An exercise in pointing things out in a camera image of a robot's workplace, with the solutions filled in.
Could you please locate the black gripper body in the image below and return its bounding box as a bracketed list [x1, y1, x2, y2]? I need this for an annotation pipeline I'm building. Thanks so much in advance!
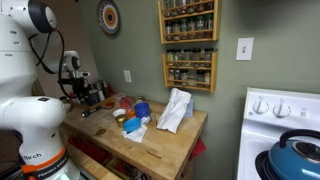
[70, 77, 89, 96]

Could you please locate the black flashlight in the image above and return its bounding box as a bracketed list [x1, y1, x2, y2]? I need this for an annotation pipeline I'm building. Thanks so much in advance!
[81, 105, 104, 118]

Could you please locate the glass jar with steel lid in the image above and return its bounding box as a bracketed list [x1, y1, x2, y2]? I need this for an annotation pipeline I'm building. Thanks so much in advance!
[88, 87, 101, 106]

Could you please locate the steel pepper grinder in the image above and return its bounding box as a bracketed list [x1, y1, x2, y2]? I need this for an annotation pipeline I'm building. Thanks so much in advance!
[95, 80, 105, 101]
[101, 79, 110, 98]

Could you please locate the red bottle with black cap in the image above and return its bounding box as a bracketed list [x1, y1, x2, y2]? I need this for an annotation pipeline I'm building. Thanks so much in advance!
[108, 84, 118, 98]

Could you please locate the white plastic lid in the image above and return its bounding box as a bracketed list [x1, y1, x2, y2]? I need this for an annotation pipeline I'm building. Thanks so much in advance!
[112, 108, 127, 118]

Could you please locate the red plastic bag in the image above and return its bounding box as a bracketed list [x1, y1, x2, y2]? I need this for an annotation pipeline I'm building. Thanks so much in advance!
[118, 96, 134, 113]

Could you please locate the orange plastic cup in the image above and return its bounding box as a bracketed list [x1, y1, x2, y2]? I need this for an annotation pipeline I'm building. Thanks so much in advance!
[126, 108, 137, 119]

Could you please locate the blue plastic cup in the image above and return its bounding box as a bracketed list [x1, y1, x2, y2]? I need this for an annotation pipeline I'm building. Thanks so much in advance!
[133, 101, 152, 120]

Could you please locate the crumpled white paper napkin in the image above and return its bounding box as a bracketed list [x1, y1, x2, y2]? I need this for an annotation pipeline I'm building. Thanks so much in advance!
[121, 116, 152, 144]

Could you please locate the large white paper towel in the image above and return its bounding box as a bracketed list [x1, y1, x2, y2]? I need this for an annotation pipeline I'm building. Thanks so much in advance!
[156, 87, 193, 134]

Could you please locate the wooden spice rack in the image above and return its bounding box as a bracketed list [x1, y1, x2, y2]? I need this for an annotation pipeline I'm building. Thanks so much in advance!
[157, 0, 222, 45]
[162, 48, 219, 94]

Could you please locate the red cloth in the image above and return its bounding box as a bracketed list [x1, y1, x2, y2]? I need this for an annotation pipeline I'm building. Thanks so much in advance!
[189, 138, 208, 161]

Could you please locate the white stove knob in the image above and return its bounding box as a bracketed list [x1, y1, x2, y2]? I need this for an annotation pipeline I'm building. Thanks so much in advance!
[252, 96, 270, 115]
[272, 98, 292, 118]

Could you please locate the white kitchen stove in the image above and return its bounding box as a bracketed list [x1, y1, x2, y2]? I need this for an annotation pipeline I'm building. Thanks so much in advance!
[236, 87, 320, 180]

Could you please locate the black stove burner coil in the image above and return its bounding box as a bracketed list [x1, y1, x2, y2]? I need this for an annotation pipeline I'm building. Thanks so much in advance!
[255, 149, 278, 180]

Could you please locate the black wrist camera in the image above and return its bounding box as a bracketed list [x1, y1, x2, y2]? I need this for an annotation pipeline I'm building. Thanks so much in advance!
[59, 77, 74, 86]

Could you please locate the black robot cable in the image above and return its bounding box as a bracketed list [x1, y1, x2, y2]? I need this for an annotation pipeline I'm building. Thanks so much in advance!
[28, 28, 76, 99]

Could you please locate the white wall outlet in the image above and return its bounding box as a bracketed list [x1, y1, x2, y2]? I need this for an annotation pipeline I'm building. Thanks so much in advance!
[123, 69, 133, 84]

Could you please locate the decorative patterned wall plate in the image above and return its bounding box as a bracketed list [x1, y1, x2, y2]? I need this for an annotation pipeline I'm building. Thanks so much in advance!
[96, 0, 121, 36]

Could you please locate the white light switch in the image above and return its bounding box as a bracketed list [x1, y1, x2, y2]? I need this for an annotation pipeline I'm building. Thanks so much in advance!
[235, 37, 255, 62]

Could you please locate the blue kettle with black handle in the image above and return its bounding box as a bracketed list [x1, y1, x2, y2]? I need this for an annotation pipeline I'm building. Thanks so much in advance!
[268, 129, 320, 180]

